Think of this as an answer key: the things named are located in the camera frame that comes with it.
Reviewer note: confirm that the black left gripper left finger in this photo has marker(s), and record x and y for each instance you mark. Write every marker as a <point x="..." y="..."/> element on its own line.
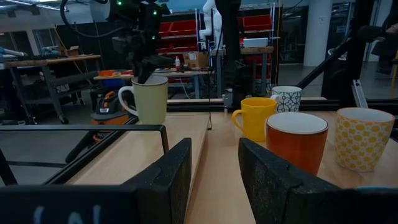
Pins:
<point x="168" y="186"/>

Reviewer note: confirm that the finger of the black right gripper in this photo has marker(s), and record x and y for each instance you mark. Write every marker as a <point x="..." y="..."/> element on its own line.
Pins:
<point x="145" y="73"/>
<point x="161" y="61"/>

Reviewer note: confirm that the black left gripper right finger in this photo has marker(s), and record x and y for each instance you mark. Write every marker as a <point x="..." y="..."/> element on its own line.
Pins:
<point x="264" y="186"/>

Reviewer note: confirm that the pale green mug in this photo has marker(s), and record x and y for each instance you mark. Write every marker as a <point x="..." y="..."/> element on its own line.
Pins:
<point x="152" y="102"/>

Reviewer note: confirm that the orange-brown mug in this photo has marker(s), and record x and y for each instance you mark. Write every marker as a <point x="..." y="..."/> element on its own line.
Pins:
<point x="295" y="149"/>

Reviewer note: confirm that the plain yellow mug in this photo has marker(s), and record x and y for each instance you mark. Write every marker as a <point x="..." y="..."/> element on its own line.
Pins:
<point x="255" y="118"/>

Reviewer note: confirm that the white mug with blue pattern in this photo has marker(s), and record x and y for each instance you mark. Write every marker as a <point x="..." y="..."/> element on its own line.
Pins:
<point x="290" y="99"/>

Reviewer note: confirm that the white mug with yellow dots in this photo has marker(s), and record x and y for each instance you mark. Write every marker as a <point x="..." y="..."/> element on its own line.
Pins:
<point x="360" y="140"/>

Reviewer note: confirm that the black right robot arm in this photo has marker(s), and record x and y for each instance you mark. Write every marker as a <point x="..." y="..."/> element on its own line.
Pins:
<point x="228" y="46"/>

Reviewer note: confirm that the blue storage bin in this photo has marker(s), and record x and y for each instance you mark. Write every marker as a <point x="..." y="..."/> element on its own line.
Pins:
<point x="112" y="82"/>

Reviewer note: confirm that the labelled cardboard box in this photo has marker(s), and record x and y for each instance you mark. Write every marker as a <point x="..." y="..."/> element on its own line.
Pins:
<point x="196" y="59"/>

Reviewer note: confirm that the rack with red bins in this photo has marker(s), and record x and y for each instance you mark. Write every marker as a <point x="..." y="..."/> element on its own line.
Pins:
<point x="256" y="23"/>
<point x="177" y="29"/>

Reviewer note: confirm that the orange bowl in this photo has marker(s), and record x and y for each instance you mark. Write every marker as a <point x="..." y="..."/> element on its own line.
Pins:
<point x="106" y="73"/>

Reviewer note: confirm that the orange and black shop vacuum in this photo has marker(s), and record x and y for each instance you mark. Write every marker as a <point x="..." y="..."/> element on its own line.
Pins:
<point x="109" y="116"/>

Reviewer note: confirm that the small open cardboard box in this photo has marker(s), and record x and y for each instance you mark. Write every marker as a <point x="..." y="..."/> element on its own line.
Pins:
<point x="70" y="51"/>

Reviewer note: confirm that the white box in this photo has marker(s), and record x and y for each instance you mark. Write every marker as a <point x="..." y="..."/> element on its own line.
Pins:
<point x="255" y="42"/>

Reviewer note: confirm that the wooden-top workbench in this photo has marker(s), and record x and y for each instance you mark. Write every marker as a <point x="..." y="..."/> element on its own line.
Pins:
<point x="49" y="59"/>

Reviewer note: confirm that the silver aluminium extrusion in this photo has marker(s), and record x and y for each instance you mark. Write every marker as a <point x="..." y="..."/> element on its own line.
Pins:
<point x="359" y="93"/>

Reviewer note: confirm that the white pillar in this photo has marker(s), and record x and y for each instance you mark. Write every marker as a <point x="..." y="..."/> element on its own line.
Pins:
<point x="317" y="31"/>

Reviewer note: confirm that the person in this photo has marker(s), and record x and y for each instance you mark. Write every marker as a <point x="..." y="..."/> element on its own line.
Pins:
<point x="387" y="46"/>

